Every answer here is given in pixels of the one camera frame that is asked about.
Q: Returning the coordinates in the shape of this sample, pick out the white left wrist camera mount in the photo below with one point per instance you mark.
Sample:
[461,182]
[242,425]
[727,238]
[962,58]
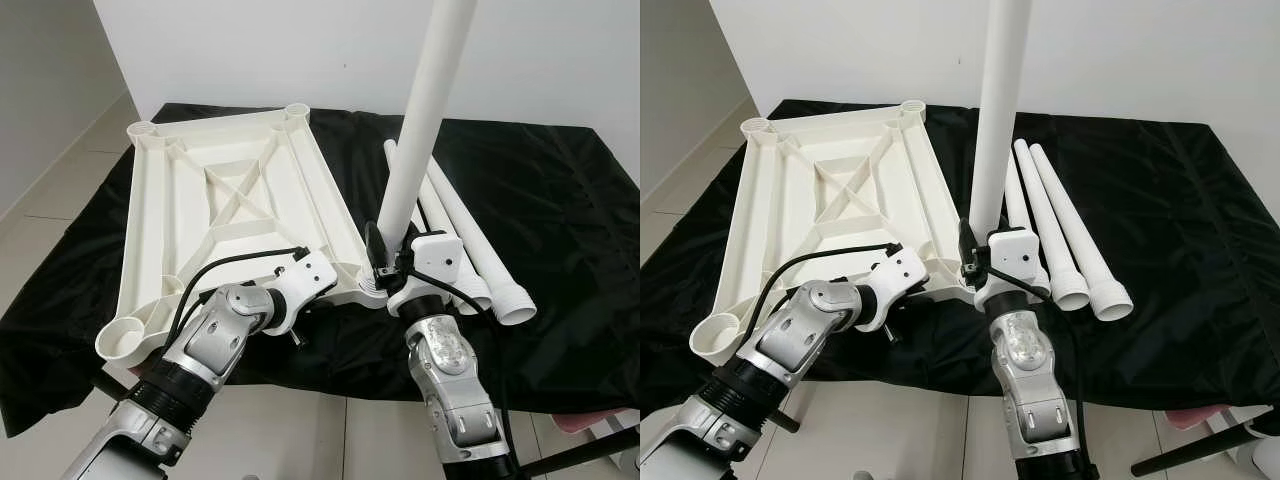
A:
[900,275]
[310,280]

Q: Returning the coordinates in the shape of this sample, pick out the black table frame bar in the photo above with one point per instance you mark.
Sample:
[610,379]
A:
[785,418]
[110,380]

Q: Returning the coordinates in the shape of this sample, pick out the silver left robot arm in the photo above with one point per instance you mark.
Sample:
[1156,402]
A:
[800,330]
[215,335]

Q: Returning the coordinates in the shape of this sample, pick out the white plastic table leg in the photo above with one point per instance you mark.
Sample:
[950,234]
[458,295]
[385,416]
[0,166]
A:
[455,235]
[1000,120]
[1012,205]
[1050,225]
[390,160]
[490,260]
[425,120]
[1085,235]

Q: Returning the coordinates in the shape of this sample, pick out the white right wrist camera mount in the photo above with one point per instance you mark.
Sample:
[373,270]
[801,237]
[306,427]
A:
[435,260]
[1020,255]

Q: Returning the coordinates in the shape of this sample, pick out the black cloth table cover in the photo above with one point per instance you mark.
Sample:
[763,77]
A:
[560,220]
[1200,220]

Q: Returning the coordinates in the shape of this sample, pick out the white plastic children table top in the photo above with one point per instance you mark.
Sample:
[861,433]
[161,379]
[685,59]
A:
[180,220]
[790,220]

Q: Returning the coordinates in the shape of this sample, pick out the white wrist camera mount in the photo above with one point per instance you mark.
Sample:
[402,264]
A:
[900,275]
[435,260]
[1020,255]
[310,280]

